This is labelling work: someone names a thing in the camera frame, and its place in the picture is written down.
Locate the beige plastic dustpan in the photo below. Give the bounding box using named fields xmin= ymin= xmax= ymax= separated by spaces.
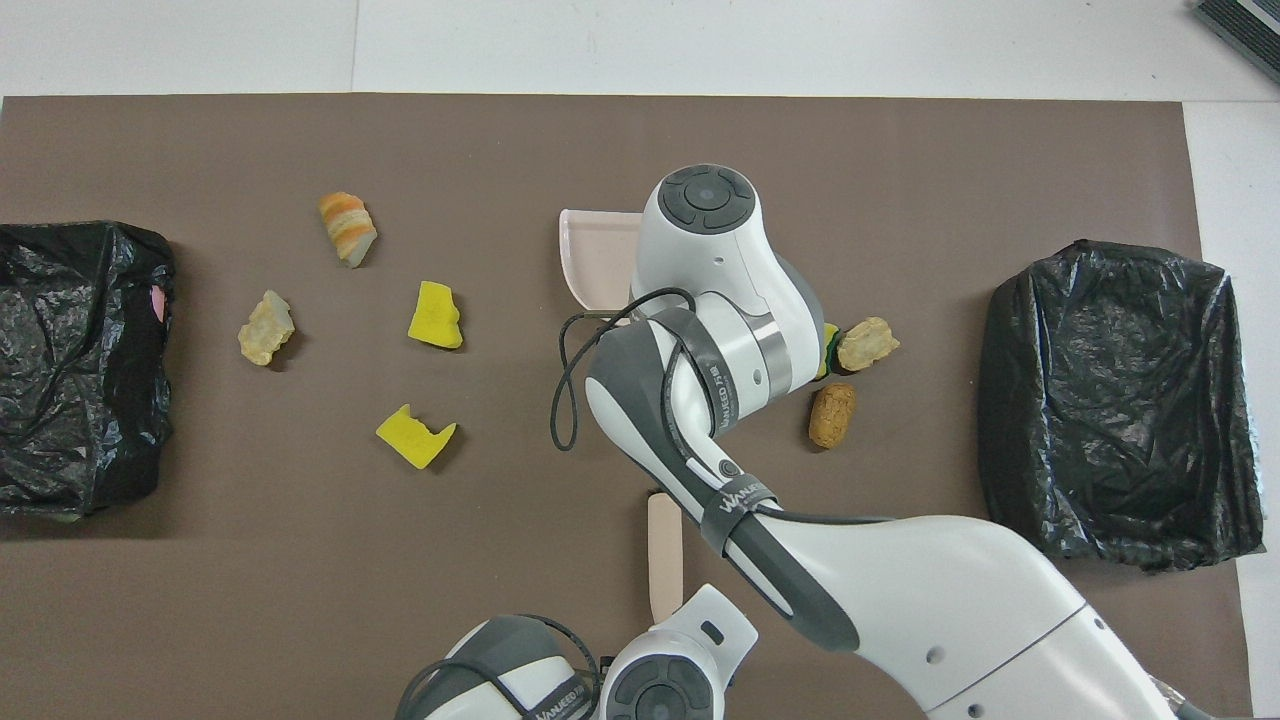
xmin=558 ymin=208 xmax=646 ymax=313

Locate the brown bread roll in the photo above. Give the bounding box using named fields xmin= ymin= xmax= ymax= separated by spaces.
xmin=808 ymin=383 xmax=859 ymax=450

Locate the beige hand brush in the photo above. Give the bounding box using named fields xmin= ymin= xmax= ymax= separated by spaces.
xmin=647 ymin=490 xmax=685 ymax=626

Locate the small beige chunk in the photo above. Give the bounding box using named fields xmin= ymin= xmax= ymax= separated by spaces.
xmin=836 ymin=316 xmax=901 ymax=373

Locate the notched yellow sponge piece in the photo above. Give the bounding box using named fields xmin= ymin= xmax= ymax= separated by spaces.
xmin=375 ymin=403 xmax=458 ymax=471

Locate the orange striped foam chunk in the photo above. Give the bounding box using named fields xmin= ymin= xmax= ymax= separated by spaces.
xmin=318 ymin=191 xmax=379 ymax=270

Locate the beige foam chunk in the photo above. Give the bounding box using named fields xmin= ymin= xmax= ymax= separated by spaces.
xmin=237 ymin=289 xmax=297 ymax=367

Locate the black bag lined bin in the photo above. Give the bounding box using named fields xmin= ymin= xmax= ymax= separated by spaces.
xmin=977 ymin=238 xmax=1266 ymax=573

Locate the black bag bin pink spot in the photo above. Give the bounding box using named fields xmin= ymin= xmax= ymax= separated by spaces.
xmin=0 ymin=220 xmax=178 ymax=521

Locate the brown table mat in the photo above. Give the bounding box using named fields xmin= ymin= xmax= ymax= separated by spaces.
xmin=0 ymin=93 xmax=1253 ymax=720

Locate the dark grey ribbed object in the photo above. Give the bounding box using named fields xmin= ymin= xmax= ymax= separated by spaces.
xmin=1193 ymin=0 xmax=1280 ymax=86

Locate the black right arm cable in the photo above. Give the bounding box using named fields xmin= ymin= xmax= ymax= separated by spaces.
xmin=550 ymin=287 xmax=901 ymax=526

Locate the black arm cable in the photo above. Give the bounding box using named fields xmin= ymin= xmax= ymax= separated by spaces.
xmin=550 ymin=287 xmax=901 ymax=526
xmin=400 ymin=612 xmax=606 ymax=720

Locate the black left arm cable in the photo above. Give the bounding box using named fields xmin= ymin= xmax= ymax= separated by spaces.
xmin=400 ymin=612 xmax=606 ymax=720

